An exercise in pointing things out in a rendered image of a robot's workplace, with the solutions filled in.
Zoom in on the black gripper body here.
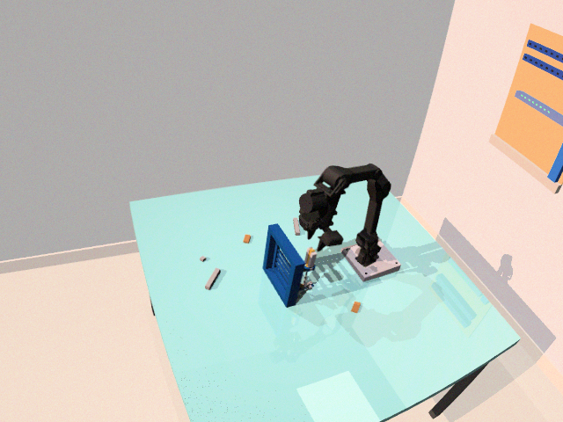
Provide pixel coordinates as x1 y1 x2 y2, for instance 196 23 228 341
317 209 344 246

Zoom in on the blue slatted square panel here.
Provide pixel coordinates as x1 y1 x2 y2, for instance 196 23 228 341
262 223 318 308

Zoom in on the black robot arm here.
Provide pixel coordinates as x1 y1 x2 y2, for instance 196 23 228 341
299 164 391 267

